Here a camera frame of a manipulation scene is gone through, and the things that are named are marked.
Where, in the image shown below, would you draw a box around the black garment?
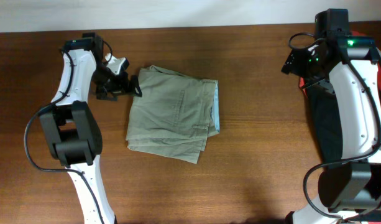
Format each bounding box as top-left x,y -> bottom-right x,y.
305,87 -> 343,162

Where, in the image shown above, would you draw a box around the khaki green shorts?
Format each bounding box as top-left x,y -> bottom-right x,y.
126,65 -> 220,164

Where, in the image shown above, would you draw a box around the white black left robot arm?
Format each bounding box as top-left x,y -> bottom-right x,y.
35,32 -> 142,223

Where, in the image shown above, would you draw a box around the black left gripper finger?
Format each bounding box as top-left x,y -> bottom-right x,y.
129,75 -> 142,97
96,93 -> 117,101

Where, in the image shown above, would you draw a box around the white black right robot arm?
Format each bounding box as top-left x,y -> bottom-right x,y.
282,9 -> 381,223

